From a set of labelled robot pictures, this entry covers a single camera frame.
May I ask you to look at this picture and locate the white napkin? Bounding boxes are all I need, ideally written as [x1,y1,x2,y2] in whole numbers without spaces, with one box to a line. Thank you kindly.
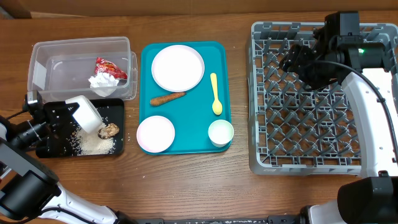
[88,72,119,88]

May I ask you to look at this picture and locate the white cup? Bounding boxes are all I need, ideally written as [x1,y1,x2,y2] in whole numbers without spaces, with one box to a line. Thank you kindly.
[208,119,234,147]

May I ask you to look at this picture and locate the teal serving tray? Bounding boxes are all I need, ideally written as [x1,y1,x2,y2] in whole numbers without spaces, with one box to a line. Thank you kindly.
[139,41,231,155]

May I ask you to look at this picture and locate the white bowl with rice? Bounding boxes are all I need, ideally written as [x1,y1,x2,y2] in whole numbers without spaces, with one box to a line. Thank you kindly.
[65,95,103,134]

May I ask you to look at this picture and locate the large white plate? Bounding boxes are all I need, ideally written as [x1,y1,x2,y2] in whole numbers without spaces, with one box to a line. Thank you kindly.
[151,45,205,92]

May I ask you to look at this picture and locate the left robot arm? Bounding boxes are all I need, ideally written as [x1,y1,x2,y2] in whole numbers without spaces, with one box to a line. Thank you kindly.
[1,102,135,223]

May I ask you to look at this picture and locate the brown carrot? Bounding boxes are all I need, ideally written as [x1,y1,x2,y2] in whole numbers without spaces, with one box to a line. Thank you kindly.
[150,92,186,106]

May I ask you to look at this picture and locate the grey dishwasher rack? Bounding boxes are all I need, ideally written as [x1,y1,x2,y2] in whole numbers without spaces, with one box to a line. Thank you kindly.
[246,21,398,178]

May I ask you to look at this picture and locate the red snack wrapper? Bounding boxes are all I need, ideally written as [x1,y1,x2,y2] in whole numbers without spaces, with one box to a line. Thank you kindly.
[94,57,127,80]

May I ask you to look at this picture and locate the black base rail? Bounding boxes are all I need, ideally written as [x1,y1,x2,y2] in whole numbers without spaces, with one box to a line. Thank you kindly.
[135,215,307,224]

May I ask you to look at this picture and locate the white rice pile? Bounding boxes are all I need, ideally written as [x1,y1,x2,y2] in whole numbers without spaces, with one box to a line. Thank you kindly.
[64,106,116,156]

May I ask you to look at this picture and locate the clear plastic bin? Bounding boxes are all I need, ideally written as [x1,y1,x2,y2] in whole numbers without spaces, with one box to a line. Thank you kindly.
[27,37,138,102]

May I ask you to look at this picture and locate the black plastic tray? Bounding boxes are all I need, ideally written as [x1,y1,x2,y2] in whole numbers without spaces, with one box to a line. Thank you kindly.
[35,98,125,158]

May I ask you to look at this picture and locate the brown food scrap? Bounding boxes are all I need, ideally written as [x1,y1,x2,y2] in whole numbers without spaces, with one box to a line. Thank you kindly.
[98,123,119,139]

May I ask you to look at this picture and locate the yellow plastic spoon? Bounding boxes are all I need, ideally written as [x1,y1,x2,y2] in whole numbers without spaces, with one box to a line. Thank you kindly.
[210,73,223,116]

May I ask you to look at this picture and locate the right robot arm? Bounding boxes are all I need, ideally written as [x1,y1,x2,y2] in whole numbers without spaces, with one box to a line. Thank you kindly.
[280,11,397,223]

